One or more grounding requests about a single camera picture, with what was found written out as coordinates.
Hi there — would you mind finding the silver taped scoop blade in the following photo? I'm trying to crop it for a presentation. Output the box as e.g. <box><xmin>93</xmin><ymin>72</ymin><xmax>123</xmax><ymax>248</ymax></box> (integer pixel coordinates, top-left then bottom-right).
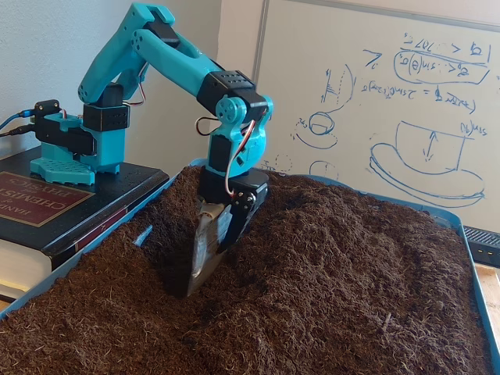
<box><xmin>186</xmin><ymin>202</ymin><xmax>232</xmax><ymax>299</ymax></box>

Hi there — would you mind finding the blue plastic tray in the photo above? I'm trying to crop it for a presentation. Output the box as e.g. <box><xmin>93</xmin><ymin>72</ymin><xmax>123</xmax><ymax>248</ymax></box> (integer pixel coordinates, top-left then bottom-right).
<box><xmin>0</xmin><ymin>157</ymin><xmax>500</xmax><ymax>375</ymax></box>

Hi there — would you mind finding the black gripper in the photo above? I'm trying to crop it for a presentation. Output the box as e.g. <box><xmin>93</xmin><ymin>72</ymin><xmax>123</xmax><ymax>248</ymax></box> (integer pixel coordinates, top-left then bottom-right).
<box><xmin>196</xmin><ymin>167</ymin><xmax>270</xmax><ymax>254</ymax></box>

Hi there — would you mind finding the whiteboard with blue drawings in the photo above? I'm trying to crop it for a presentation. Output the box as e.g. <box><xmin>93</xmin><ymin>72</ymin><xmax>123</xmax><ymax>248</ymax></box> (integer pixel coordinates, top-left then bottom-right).
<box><xmin>237</xmin><ymin>0</ymin><xmax>500</xmax><ymax>235</ymax></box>

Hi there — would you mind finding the black cable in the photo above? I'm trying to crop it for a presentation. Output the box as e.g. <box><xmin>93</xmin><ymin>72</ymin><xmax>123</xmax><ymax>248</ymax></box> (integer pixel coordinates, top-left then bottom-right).
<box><xmin>0</xmin><ymin>124</ymin><xmax>38</xmax><ymax>138</ymax></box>

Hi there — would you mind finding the black grilled device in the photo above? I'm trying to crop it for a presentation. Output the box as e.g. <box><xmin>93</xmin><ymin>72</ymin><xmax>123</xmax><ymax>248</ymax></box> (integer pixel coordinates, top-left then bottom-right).
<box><xmin>462</xmin><ymin>225</ymin><xmax>500</xmax><ymax>269</ymax></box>

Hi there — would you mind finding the blue cable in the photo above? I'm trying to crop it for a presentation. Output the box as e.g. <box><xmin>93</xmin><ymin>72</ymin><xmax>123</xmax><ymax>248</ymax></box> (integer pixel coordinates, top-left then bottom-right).
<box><xmin>0</xmin><ymin>110</ymin><xmax>37</xmax><ymax>132</ymax></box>

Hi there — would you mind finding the brown soil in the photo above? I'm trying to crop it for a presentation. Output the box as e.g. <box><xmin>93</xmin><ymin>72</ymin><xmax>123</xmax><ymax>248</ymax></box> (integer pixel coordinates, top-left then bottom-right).
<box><xmin>0</xmin><ymin>163</ymin><xmax>491</xmax><ymax>375</ymax></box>

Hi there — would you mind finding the black chemistry handbook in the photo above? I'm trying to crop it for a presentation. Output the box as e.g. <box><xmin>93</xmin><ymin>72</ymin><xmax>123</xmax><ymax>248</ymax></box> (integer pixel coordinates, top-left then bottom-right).
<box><xmin>0</xmin><ymin>150</ymin><xmax>171</xmax><ymax>304</ymax></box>

